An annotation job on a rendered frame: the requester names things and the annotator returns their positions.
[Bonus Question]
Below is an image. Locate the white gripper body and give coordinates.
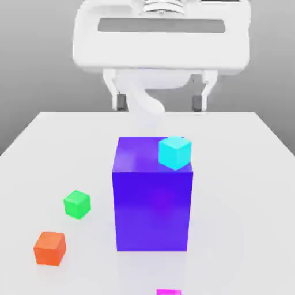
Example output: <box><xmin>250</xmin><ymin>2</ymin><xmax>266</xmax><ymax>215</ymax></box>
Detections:
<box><xmin>72</xmin><ymin>0</ymin><xmax>252</xmax><ymax>77</ymax></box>

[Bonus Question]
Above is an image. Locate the small cyan cube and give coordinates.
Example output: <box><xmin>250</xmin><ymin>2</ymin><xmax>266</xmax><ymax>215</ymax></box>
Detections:
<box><xmin>158</xmin><ymin>135</ymin><xmax>192</xmax><ymax>172</ymax></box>

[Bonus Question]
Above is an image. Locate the small orange cube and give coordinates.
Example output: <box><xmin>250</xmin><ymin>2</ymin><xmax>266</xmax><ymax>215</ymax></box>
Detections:
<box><xmin>33</xmin><ymin>231</ymin><xmax>67</xmax><ymax>267</ymax></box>

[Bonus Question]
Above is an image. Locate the large blue box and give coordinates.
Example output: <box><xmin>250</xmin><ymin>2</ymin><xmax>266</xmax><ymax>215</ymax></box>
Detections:
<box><xmin>112</xmin><ymin>136</ymin><xmax>194</xmax><ymax>252</ymax></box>

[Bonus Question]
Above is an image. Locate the small green cube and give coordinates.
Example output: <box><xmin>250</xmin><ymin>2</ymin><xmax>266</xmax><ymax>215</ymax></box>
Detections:
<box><xmin>63</xmin><ymin>189</ymin><xmax>92</xmax><ymax>220</ymax></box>

